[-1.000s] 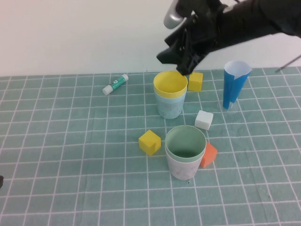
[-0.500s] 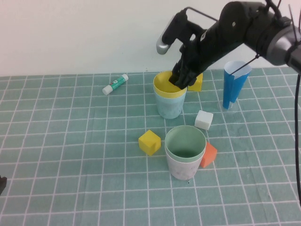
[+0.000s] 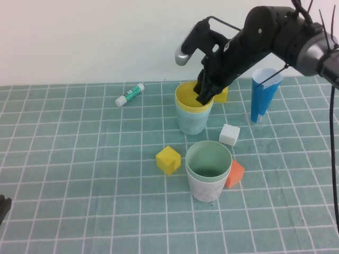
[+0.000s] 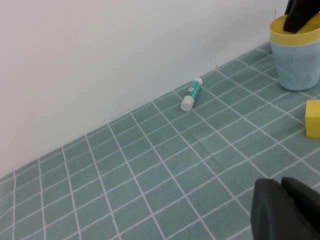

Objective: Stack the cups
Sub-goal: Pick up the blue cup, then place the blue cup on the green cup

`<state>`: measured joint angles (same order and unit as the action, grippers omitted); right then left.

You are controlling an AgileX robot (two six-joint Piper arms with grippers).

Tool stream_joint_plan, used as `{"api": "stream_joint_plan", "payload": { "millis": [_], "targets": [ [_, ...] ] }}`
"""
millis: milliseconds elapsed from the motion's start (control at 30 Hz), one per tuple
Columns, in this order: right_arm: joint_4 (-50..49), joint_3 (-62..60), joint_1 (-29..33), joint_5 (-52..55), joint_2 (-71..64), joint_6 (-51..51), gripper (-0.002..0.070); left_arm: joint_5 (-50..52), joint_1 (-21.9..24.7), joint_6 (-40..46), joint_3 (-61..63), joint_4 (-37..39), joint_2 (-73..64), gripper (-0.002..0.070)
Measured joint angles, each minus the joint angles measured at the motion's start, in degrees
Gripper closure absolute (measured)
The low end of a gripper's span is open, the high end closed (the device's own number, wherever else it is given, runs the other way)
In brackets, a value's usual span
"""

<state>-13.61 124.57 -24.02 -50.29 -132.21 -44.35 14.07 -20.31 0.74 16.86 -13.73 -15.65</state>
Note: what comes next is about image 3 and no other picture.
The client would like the white foam cube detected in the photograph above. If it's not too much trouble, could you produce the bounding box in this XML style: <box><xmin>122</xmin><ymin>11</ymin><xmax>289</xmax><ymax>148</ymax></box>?
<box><xmin>219</xmin><ymin>123</ymin><xmax>241</xmax><ymax>147</ymax></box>

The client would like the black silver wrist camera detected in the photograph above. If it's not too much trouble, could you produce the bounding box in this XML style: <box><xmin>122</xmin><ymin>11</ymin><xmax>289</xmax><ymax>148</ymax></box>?
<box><xmin>174</xmin><ymin>18</ymin><xmax>228</xmax><ymax>67</ymax></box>

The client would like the orange foam cube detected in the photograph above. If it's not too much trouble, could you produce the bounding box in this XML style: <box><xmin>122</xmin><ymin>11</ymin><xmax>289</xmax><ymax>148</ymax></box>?
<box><xmin>225</xmin><ymin>160</ymin><xmax>245</xmax><ymax>189</ymax></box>

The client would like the pink plastic cup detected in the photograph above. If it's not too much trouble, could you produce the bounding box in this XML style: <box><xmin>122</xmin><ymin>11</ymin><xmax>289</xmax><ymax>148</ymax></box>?
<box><xmin>186</xmin><ymin>164</ymin><xmax>233</xmax><ymax>203</ymax></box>

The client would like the green checked tablecloth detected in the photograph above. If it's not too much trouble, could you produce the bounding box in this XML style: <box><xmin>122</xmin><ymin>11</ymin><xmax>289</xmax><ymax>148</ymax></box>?
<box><xmin>0</xmin><ymin>75</ymin><xmax>339</xmax><ymax>254</ymax></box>

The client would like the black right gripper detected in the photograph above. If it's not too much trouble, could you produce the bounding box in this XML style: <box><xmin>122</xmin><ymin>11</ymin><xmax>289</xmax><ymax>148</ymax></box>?
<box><xmin>193</xmin><ymin>28</ymin><xmax>272</xmax><ymax>105</ymax></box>

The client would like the thin black cable loop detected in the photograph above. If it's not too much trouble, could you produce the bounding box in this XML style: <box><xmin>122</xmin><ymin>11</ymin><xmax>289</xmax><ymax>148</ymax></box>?
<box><xmin>208</xmin><ymin>15</ymin><xmax>242</xmax><ymax>32</ymax></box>

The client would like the blue paper cone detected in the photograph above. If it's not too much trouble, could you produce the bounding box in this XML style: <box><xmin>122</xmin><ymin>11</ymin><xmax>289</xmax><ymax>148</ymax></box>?
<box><xmin>251</xmin><ymin>68</ymin><xmax>284</xmax><ymax>124</ymax></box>

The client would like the thick black cable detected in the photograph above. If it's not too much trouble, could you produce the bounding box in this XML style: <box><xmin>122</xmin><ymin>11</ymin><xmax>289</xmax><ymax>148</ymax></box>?
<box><xmin>329</xmin><ymin>84</ymin><xmax>339</xmax><ymax>220</ymax></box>

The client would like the pale green plastic cup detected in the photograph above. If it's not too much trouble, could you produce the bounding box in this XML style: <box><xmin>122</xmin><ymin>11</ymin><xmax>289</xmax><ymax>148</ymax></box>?
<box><xmin>185</xmin><ymin>140</ymin><xmax>233</xmax><ymax>184</ymax></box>

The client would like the yellow plastic cup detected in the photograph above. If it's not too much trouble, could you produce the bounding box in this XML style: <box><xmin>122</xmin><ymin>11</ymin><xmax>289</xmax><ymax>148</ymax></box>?
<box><xmin>174</xmin><ymin>81</ymin><xmax>215</xmax><ymax>114</ymax></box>

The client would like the yellow foam cube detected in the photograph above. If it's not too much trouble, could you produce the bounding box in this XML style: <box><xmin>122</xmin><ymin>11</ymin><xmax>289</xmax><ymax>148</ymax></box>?
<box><xmin>155</xmin><ymin>146</ymin><xmax>182</xmax><ymax>176</ymax></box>
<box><xmin>213</xmin><ymin>86</ymin><xmax>229</xmax><ymax>103</ymax></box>

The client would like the light blue plastic cup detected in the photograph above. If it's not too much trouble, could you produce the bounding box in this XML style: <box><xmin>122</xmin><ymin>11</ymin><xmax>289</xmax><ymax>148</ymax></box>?
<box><xmin>175</xmin><ymin>102</ymin><xmax>214</xmax><ymax>136</ymax></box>

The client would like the green white glue stick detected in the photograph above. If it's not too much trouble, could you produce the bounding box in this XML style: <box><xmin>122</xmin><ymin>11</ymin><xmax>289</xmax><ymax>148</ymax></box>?
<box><xmin>114</xmin><ymin>83</ymin><xmax>146</xmax><ymax>107</ymax></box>

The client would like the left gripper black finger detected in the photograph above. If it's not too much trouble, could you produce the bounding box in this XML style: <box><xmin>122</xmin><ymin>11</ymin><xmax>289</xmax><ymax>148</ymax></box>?
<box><xmin>0</xmin><ymin>194</ymin><xmax>13</xmax><ymax>226</ymax></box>

